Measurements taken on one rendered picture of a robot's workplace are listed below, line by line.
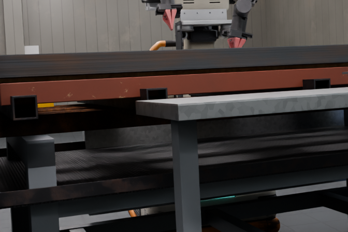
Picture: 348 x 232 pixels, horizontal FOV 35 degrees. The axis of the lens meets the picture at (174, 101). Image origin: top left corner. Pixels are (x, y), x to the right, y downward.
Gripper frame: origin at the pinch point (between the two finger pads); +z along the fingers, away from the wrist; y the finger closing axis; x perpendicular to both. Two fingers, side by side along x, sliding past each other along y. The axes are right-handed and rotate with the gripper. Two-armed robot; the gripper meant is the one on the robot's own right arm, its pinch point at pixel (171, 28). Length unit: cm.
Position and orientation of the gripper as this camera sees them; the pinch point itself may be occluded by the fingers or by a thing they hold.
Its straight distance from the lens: 217.2
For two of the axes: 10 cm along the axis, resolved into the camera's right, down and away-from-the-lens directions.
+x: -1.9, 4.1, 8.9
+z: 1.3, 9.1, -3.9
